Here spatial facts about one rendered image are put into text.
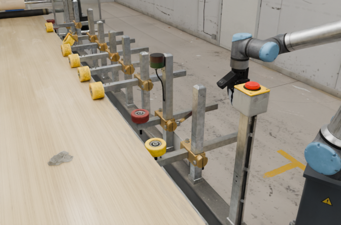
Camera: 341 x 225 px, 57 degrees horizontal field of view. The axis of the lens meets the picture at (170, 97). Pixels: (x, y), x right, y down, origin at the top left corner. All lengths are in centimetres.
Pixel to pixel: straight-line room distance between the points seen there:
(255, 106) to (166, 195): 37
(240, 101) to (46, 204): 63
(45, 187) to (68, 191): 8
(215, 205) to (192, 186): 13
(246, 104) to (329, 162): 64
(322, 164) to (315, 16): 289
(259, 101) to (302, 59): 346
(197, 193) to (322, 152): 53
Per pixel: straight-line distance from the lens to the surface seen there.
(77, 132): 131
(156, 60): 125
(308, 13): 422
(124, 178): 104
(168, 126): 139
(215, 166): 256
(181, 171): 138
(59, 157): 117
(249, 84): 88
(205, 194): 128
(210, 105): 156
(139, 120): 137
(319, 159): 144
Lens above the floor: 157
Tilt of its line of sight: 26 degrees down
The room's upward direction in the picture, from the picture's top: straight up
